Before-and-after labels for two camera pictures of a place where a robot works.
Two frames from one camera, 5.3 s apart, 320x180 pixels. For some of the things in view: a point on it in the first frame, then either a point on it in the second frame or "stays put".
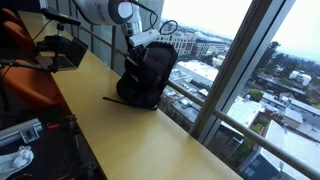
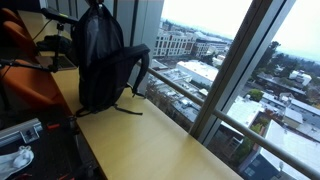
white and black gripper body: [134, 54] to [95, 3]
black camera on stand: [54, 42] stays put
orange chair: [30, 85] stays put
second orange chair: [16, 40] stays put
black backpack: [144, 75] to [104, 60]
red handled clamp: [68, 123] stays put
